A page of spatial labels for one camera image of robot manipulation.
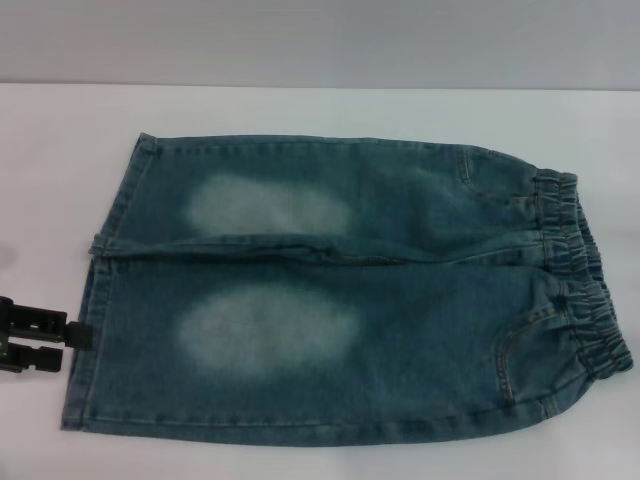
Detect blue denim shorts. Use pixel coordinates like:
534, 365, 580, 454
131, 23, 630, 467
60, 131, 640, 435

